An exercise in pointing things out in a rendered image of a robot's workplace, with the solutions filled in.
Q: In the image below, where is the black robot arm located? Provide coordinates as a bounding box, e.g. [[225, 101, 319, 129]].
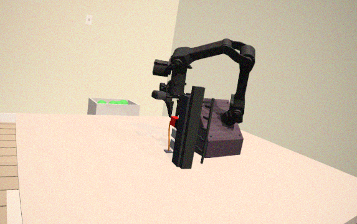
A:
[[152, 39, 255, 128]]

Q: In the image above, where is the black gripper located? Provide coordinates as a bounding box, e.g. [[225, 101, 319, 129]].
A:
[[151, 78, 191, 117]]

